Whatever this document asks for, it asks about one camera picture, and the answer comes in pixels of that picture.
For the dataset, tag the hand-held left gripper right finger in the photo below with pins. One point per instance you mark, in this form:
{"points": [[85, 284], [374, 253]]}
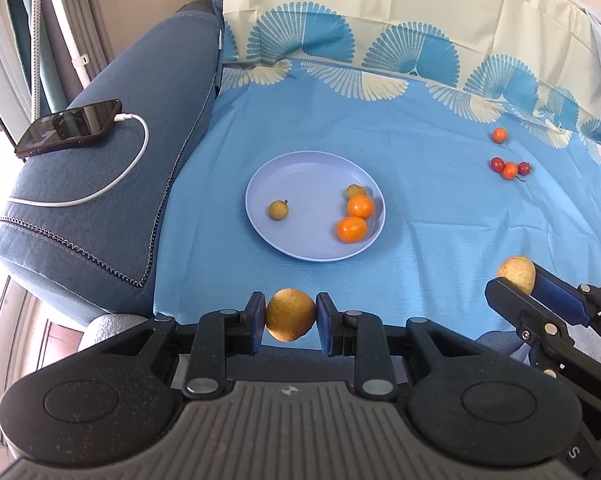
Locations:
{"points": [[325, 325]]}

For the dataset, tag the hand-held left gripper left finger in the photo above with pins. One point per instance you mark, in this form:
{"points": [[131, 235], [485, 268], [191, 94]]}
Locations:
{"points": [[254, 325]]}

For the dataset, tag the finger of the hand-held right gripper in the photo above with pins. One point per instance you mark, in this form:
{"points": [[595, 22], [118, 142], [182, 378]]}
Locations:
{"points": [[555, 290], [510, 300]]}

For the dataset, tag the yellow-brown longan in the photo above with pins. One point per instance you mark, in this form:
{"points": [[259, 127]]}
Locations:
{"points": [[290, 315], [279, 208], [356, 190], [515, 272]]}

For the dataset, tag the pale blue round plate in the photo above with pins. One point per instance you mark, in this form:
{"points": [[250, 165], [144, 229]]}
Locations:
{"points": [[305, 235]]}

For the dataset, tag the small orange mandarin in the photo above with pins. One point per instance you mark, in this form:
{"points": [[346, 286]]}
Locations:
{"points": [[352, 229], [360, 207], [499, 135], [509, 170]]}

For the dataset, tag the red cherry tomato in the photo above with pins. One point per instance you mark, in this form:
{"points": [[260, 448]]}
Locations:
{"points": [[524, 168], [497, 164]]}

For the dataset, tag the pale blue cloth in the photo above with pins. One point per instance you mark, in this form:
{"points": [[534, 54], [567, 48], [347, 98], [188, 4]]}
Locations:
{"points": [[500, 345]]}

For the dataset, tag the blue and cream printed sheet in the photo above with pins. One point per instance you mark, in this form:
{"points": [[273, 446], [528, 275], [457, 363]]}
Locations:
{"points": [[430, 235]]}

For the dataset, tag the grey fuzzy cloth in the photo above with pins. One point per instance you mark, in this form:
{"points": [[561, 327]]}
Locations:
{"points": [[110, 327]]}

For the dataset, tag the blue sofa armrest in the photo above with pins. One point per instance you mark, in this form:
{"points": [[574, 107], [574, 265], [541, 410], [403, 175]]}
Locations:
{"points": [[105, 160]]}

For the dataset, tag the black smartphone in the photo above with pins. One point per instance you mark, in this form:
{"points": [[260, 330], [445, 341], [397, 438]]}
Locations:
{"points": [[65, 127]]}

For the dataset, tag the teal curtain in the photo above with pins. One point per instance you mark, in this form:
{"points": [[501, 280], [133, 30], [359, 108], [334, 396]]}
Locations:
{"points": [[55, 90]]}

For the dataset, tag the grey curtain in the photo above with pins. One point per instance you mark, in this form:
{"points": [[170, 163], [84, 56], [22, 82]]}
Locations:
{"points": [[90, 10]]}

